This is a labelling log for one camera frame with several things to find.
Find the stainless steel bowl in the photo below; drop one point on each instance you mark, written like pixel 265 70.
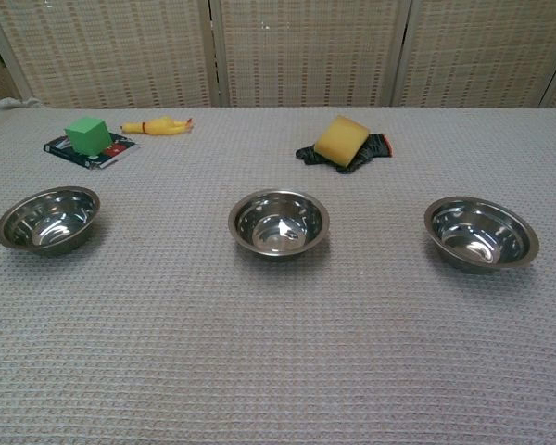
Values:
pixel 51 227
pixel 479 232
pixel 278 227

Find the yellow sponge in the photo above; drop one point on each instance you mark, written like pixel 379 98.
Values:
pixel 343 139

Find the grey waffle tablecloth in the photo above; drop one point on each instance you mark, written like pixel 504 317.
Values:
pixel 278 334

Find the black knit glove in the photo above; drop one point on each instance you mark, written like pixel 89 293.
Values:
pixel 375 146

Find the yellow rubber chicken toy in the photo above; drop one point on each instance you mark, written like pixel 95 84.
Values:
pixel 160 125

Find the dark book with red patch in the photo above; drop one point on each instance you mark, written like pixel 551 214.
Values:
pixel 116 150

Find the green cube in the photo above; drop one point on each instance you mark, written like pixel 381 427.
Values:
pixel 87 135

